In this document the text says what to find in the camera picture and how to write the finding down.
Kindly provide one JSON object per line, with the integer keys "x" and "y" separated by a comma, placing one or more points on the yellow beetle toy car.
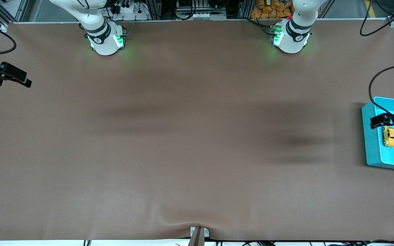
{"x": 390, "y": 136}

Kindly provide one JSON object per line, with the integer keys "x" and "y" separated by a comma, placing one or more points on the grey arm base connector plate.
{"x": 273, "y": 34}

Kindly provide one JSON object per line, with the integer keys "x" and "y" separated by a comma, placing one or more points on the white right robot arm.
{"x": 105, "y": 42}

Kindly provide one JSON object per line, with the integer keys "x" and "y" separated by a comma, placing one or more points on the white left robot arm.
{"x": 294, "y": 37}

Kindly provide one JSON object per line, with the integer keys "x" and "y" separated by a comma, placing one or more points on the teal plastic storage box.
{"x": 371, "y": 147}

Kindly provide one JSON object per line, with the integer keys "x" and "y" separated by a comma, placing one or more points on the white power strip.
{"x": 128, "y": 10}

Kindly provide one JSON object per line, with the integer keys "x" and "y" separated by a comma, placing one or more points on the orange snack bag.
{"x": 273, "y": 14}
{"x": 270, "y": 5}
{"x": 255, "y": 13}
{"x": 279, "y": 6}
{"x": 260, "y": 4}
{"x": 287, "y": 13}

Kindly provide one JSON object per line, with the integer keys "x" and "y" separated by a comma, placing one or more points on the brown table mat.
{"x": 197, "y": 136}

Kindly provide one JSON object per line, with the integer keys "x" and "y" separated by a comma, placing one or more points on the white connector strip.
{"x": 205, "y": 15}

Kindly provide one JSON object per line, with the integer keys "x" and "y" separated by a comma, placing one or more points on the silver clamp bracket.
{"x": 192, "y": 232}

